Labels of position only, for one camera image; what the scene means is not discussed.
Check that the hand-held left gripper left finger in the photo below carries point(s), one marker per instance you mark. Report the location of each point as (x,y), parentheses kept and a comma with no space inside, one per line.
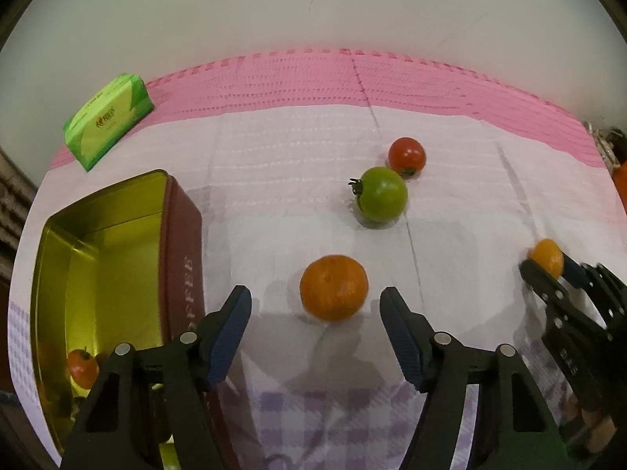
(228,338)

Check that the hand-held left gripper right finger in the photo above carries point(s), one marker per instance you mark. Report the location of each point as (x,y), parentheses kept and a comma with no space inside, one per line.
(404,338)

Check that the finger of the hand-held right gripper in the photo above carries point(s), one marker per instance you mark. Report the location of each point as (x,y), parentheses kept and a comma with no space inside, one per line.
(543,284)
(575,271)

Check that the orange tangerine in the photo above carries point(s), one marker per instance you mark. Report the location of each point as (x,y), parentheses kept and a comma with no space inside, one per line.
(546,256)
(334,288)

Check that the gold and red tin box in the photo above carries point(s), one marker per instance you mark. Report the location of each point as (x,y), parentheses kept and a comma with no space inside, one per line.
(98,279)

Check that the red orange tomato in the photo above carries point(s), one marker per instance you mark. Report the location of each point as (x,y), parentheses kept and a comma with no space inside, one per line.
(82,367)

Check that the person's right hand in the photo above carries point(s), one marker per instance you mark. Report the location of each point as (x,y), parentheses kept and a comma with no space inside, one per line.
(600,428)

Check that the orange round object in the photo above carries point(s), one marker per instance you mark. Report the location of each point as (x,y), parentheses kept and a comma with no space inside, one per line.
(621,176)

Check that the silver crinkled wrapper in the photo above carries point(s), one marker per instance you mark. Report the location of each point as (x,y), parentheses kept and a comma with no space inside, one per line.
(601,139)

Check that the green tomato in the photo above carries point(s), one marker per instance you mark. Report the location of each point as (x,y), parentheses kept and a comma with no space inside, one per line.
(383,200)

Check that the small red tomato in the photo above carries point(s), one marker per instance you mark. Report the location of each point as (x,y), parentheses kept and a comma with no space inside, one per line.
(406,155)

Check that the green tissue pack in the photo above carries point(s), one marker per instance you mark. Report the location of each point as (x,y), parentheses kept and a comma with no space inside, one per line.
(105,125)

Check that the beige ribbed radiator pipes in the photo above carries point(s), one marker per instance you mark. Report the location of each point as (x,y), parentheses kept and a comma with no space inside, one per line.
(11,205)

